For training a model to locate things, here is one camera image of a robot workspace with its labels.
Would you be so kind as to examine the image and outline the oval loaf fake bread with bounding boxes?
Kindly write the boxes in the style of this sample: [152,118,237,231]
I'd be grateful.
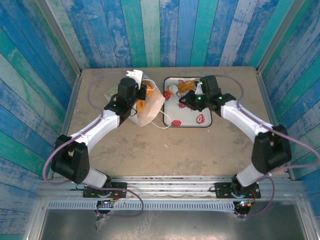
[135,99,147,114]

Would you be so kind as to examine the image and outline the metal tongs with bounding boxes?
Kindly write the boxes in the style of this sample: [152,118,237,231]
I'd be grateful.
[167,84,188,100]

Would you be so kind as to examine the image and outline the long braided fake bread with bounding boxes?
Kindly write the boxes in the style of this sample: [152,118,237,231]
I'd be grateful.
[176,79,196,94]

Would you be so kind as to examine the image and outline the white printed paper bag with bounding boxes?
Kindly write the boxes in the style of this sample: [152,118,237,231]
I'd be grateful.
[104,76,173,130]

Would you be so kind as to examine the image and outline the white strawberry print tray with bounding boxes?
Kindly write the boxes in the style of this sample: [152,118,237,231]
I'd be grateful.
[162,76,213,128]

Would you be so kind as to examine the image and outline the small LED controller board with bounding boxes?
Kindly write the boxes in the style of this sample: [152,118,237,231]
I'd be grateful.
[234,199,253,208]
[96,198,118,208]

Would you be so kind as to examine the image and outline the grey metal sheet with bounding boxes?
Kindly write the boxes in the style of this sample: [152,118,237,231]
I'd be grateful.
[23,208,311,240]

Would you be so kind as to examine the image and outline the crumpled clear tape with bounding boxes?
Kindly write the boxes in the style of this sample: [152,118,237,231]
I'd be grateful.
[94,213,112,230]

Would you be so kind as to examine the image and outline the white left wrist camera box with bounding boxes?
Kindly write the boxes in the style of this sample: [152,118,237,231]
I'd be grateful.
[126,69,144,87]

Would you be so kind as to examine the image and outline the aluminium side rail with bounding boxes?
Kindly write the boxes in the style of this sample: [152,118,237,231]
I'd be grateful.
[47,73,83,180]
[256,69,296,181]

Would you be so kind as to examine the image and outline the aluminium corner post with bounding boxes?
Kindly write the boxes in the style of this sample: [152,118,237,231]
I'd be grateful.
[256,0,301,73]
[34,0,83,76]

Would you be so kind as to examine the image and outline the aluminium front rail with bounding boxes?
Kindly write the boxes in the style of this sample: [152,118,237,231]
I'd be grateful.
[37,174,305,201]

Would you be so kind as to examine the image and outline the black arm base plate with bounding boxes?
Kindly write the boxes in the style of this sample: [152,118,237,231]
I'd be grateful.
[214,182,261,200]
[82,182,128,199]

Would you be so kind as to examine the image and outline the slotted grey cable duct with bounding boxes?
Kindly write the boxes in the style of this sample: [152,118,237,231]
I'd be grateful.
[46,201,236,211]

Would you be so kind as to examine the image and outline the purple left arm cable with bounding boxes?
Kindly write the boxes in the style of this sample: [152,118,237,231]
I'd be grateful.
[42,71,145,218]

